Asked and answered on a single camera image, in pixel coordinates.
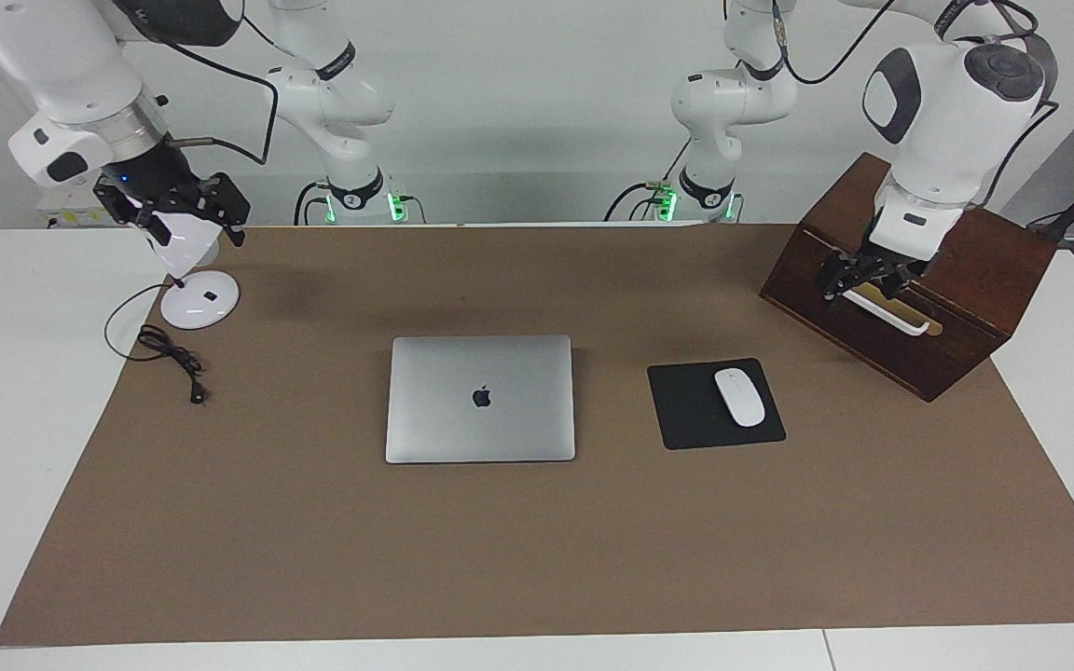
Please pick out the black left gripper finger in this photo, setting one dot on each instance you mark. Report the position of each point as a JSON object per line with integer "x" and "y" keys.
{"x": 833, "y": 284}
{"x": 865, "y": 284}

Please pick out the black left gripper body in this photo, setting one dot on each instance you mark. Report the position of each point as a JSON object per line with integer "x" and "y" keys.
{"x": 882, "y": 266}

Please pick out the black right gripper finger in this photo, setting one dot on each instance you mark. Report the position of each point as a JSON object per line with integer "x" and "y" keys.
{"x": 234, "y": 205}
{"x": 141, "y": 214}

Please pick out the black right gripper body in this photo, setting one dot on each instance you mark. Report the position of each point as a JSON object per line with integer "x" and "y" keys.
{"x": 159, "y": 177}

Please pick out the grey laptop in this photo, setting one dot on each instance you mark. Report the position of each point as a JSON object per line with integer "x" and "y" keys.
{"x": 500, "y": 429}

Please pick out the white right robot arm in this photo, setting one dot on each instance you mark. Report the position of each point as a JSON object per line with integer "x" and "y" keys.
{"x": 43, "y": 47}

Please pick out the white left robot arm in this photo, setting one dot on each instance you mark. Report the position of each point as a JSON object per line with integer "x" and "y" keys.
{"x": 947, "y": 121}

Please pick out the white power strip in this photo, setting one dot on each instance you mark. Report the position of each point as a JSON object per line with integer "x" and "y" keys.
{"x": 61, "y": 210}

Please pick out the white desk lamp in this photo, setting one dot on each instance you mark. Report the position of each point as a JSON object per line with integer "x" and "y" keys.
{"x": 201, "y": 303}

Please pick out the dark wooden box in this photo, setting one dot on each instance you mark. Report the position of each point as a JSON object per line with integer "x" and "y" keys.
{"x": 984, "y": 298}

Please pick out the white computer mouse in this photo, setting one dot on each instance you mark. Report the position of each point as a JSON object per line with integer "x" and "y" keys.
{"x": 740, "y": 399}

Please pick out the black mouse pad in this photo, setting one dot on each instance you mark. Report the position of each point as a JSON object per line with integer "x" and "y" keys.
{"x": 686, "y": 410}

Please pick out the brown table mat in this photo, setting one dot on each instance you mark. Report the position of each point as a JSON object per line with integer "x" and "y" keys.
{"x": 500, "y": 559}

